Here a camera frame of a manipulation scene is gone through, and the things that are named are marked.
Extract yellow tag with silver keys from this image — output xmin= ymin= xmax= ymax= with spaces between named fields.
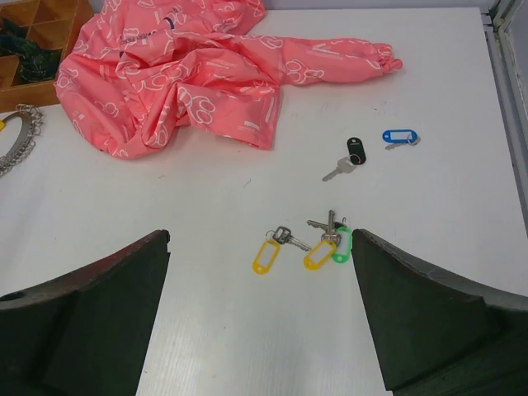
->
xmin=303 ymin=210 xmax=340 ymax=272

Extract large keyring with yellow grip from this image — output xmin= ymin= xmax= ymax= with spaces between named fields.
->
xmin=1 ymin=104 xmax=45 ymax=177

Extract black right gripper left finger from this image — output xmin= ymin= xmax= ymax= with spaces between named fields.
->
xmin=1 ymin=230 xmax=170 ymax=395

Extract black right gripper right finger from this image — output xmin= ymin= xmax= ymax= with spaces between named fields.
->
xmin=351 ymin=229 xmax=527 ymax=395

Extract aluminium frame post right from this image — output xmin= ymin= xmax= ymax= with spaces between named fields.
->
xmin=480 ymin=0 xmax=528 ymax=199

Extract black tag with silver key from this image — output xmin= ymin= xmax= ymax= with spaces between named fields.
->
xmin=322 ymin=137 xmax=366 ymax=182

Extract yellow tag with dark key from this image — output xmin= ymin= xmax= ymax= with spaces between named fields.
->
xmin=252 ymin=225 xmax=312 ymax=276

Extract pink patterned jacket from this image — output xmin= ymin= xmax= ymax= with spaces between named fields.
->
xmin=54 ymin=1 xmax=403 ymax=159

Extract blue tag with key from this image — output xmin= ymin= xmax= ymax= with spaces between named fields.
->
xmin=382 ymin=129 xmax=421 ymax=150

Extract wooden compartment tray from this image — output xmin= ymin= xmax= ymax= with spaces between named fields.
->
xmin=1 ymin=0 xmax=94 ymax=112

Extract dark rolled cloth in tray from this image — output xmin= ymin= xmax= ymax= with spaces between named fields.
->
xmin=1 ymin=18 xmax=60 ymax=83

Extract green tag with key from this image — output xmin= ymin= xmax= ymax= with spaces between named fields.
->
xmin=332 ymin=218 xmax=352 ymax=264

